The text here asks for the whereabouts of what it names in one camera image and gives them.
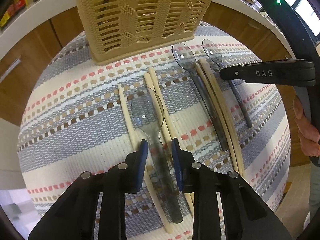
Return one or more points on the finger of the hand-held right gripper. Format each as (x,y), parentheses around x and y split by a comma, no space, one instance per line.
(265,73)

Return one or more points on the beige plastic utensil basket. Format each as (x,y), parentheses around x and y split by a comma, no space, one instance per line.
(140,17)

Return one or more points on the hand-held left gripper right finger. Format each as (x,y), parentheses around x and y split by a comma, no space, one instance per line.
(176,166)

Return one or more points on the large clear grey plastic spoon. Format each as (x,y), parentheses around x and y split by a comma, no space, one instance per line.
(146,110)

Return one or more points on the person's right hand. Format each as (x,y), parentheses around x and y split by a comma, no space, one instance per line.
(307,132)

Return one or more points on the striped woven table mat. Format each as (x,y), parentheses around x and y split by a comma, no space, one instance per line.
(75,105)

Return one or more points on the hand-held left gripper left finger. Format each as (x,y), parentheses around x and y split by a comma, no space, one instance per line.
(141,166)

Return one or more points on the dark framed window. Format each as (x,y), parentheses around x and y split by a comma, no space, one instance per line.
(303,7)

